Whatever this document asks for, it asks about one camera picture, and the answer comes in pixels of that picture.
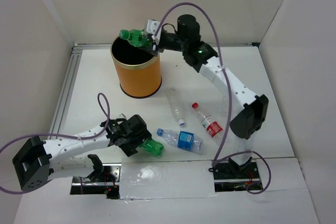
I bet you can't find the red label clear bottle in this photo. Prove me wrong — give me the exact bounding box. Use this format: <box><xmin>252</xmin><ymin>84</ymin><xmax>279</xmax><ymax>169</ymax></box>
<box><xmin>192</xmin><ymin>102</ymin><xmax>224</xmax><ymax>146</ymax></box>

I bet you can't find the left aluminium rail frame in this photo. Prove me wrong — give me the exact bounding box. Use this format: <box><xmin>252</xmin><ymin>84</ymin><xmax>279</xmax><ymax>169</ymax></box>
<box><xmin>49</xmin><ymin>46</ymin><xmax>83</xmax><ymax>134</ymax></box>

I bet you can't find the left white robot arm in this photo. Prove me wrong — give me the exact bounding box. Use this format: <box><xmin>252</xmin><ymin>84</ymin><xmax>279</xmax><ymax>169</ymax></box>
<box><xmin>12</xmin><ymin>114</ymin><xmax>152</xmax><ymax>192</ymax></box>

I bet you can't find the blue label clear bottle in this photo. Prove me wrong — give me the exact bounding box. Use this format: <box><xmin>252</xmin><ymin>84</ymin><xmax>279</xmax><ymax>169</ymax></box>
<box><xmin>156</xmin><ymin>128</ymin><xmax>203</xmax><ymax>154</ymax></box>

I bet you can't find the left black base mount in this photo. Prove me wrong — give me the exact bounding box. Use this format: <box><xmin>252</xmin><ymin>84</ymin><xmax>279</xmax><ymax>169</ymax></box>
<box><xmin>70</xmin><ymin>163</ymin><xmax>121</xmax><ymax>200</ymax></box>

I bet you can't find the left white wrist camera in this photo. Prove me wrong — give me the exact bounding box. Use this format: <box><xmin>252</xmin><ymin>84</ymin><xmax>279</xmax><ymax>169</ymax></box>
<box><xmin>145</xmin><ymin>19</ymin><xmax>162</xmax><ymax>45</ymax></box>

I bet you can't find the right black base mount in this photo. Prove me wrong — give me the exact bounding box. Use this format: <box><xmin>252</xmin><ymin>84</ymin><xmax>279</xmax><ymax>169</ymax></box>
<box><xmin>208</xmin><ymin>162</ymin><xmax>263</xmax><ymax>193</ymax></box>

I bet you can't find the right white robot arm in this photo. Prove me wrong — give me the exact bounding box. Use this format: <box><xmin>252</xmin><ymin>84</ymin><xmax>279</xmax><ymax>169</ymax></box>
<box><xmin>145</xmin><ymin>15</ymin><xmax>269</xmax><ymax>178</ymax></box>

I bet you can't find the white taped sheet front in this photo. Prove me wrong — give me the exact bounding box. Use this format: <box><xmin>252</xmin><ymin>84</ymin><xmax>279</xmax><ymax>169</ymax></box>
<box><xmin>119</xmin><ymin>161</ymin><xmax>216</xmax><ymax>199</ymax></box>

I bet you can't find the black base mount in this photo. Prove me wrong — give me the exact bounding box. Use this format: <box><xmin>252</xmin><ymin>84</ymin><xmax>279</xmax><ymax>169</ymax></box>
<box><xmin>208</xmin><ymin>162</ymin><xmax>263</xmax><ymax>193</ymax></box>
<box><xmin>70</xmin><ymin>163</ymin><xmax>121</xmax><ymax>200</ymax></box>

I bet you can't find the orange cylindrical bin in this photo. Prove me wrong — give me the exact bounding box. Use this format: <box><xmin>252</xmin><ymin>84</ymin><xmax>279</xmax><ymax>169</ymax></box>
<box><xmin>110</xmin><ymin>37</ymin><xmax>162</xmax><ymax>99</ymax></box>

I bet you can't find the clear bottle white cap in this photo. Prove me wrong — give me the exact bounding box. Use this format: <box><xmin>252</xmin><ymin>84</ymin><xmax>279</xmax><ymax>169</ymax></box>
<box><xmin>165</xmin><ymin>87</ymin><xmax>186</xmax><ymax>127</ymax></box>

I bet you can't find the green bottle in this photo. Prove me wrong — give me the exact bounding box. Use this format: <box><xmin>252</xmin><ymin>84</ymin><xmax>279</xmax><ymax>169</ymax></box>
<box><xmin>119</xmin><ymin>29</ymin><xmax>153</xmax><ymax>51</ymax></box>
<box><xmin>139</xmin><ymin>138</ymin><xmax>164</xmax><ymax>157</ymax></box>

